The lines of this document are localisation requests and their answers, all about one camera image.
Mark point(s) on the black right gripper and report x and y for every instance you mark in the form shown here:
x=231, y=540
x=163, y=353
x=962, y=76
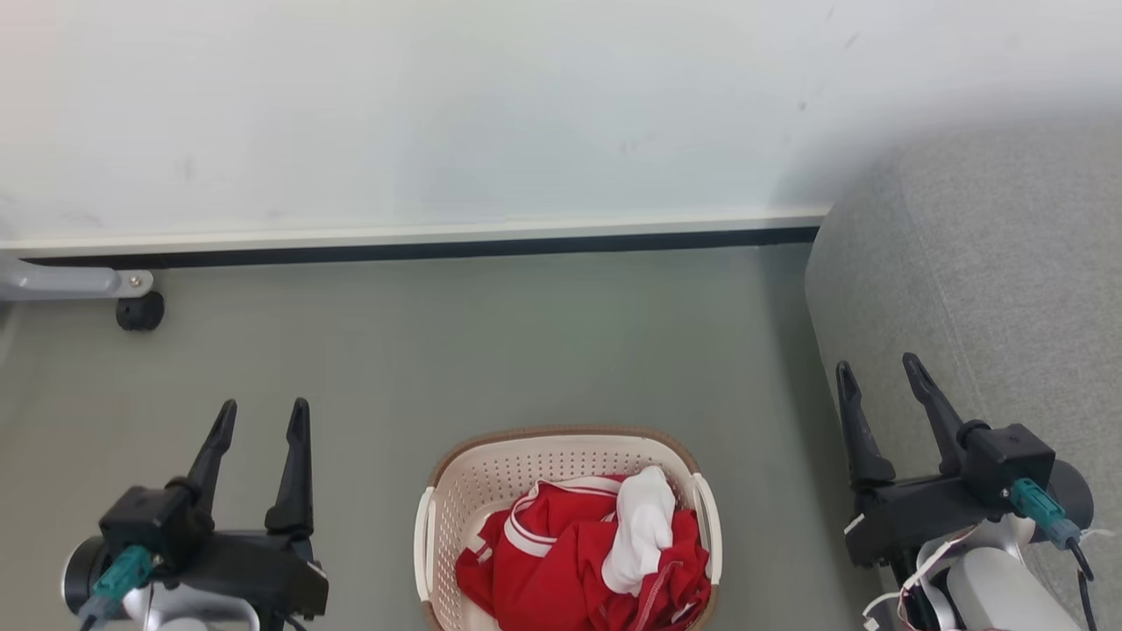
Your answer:
x=912, y=517

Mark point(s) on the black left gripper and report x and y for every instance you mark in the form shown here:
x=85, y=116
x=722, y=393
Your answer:
x=254, y=570

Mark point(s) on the red and white zip jacket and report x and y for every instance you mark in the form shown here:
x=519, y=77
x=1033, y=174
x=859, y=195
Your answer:
x=644, y=526

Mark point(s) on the red shorts with white stripes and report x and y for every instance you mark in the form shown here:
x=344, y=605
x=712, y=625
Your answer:
x=543, y=561

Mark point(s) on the cream perforated plastic laundry basket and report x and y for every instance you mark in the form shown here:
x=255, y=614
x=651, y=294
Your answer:
x=491, y=486

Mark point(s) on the grey fabric sofa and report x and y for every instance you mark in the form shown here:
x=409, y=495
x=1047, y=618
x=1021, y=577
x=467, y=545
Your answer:
x=990, y=289

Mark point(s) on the black caster wheel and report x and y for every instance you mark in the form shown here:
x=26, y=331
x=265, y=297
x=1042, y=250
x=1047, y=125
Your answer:
x=140, y=311

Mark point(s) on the white and black baseboard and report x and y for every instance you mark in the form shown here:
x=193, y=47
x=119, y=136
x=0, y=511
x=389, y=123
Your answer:
x=421, y=241

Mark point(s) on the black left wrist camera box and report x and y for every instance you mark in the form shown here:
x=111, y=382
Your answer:
x=153, y=521

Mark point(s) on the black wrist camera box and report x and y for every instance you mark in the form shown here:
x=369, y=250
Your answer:
x=1008, y=460
x=153, y=521

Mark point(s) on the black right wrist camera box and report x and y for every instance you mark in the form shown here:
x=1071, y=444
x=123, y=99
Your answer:
x=1008, y=460

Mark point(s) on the grey metal frame leg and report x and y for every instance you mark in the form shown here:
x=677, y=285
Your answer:
x=61, y=280

